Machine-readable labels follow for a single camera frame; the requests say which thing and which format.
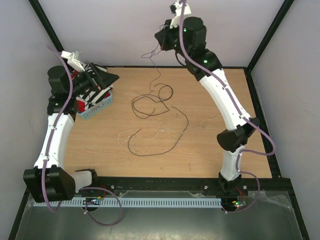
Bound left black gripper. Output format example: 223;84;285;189
68;63;119;97

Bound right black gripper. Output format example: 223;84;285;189
156;17;192;59

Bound white thin wire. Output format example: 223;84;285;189
117;114;223;148

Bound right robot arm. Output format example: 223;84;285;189
154;16;260;195

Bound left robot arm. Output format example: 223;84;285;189
23;63;119;203

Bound black white striped cloth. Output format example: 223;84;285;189
77;63;119;108

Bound red cloth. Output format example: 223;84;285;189
71;71;112;112

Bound light blue plastic basket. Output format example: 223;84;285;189
77;91;113;120

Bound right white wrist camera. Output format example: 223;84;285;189
169;0;192;29

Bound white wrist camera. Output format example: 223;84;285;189
169;0;192;29
60;50;85;72

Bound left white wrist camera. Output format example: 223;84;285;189
60;50;85;72

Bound black tangled wire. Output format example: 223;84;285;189
131;83;174;119

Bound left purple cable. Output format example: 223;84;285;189
41;45;123;228

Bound purple cable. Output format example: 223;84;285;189
178;0;277;215
41;45;123;228

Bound light blue slotted cable duct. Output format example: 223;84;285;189
33;197;223;208

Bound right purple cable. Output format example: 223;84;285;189
178;0;277;215

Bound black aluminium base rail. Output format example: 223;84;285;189
74;176;293;196

